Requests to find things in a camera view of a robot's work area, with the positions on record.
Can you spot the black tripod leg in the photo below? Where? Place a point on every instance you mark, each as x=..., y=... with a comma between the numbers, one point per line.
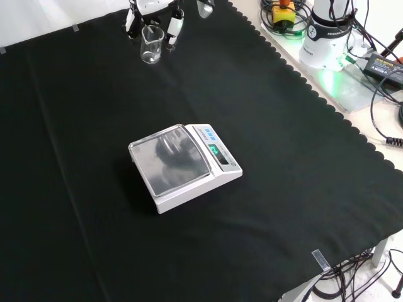
x=392, y=44

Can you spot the white table leg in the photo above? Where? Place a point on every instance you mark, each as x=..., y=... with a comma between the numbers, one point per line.
x=379, y=251

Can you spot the grey tape strip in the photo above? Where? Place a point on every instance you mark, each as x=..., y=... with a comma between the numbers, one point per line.
x=321, y=260
x=2, y=50
x=76, y=28

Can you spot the yellow emergency stop button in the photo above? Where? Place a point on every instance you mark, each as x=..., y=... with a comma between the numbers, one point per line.
x=283, y=14

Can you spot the white electronic balance steel pan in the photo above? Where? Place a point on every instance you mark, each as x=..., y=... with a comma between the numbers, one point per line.
x=185, y=170

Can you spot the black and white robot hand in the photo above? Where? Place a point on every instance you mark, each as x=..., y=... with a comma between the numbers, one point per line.
x=151, y=6

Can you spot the clear glass beaker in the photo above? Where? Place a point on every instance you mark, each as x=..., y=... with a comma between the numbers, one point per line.
x=152, y=47

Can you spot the black bench cloth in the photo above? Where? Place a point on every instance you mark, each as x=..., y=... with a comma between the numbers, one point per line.
x=94, y=157

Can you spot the black power adapter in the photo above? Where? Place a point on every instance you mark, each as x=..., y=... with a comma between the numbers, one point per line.
x=384, y=67

